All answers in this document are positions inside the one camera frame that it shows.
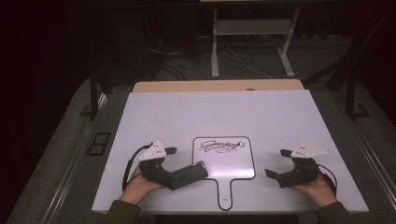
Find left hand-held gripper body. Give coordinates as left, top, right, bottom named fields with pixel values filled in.
left=138, top=140, right=180, bottom=191

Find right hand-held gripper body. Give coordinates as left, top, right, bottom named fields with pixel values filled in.
left=276, top=143, right=332, bottom=189

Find black whiteboard eraser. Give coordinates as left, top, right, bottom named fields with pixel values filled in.
left=174, top=161, right=209, bottom=189

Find small whiteboard with handle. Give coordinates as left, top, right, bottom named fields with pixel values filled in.
left=191, top=135, right=257, bottom=212

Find person's right hand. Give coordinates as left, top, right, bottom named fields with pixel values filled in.
left=290, top=173, right=339, bottom=209

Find person's left hand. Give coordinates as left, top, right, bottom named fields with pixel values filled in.
left=120, top=167, right=164, bottom=205

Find black metal stand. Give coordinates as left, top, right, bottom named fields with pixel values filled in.
left=303, top=8, right=396, bottom=121
left=89, top=68, right=108, bottom=121

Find white metal stand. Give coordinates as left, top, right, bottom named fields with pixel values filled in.
left=210, top=7, right=302, bottom=78

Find left hand-held gripper cable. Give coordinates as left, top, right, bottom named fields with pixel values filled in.
left=121, top=143, right=154, bottom=191

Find hand-held gripper cable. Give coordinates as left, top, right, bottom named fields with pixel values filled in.
left=121, top=143, right=154, bottom=191
left=317, top=163, right=338, bottom=196

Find right hand-held gripper cable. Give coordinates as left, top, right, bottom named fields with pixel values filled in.
left=317, top=163, right=338, bottom=196

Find black floor cables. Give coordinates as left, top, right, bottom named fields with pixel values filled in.
left=145, top=33, right=213, bottom=80

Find white floor cable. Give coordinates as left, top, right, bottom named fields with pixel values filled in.
left=223, top=46, right=274, bottom=79

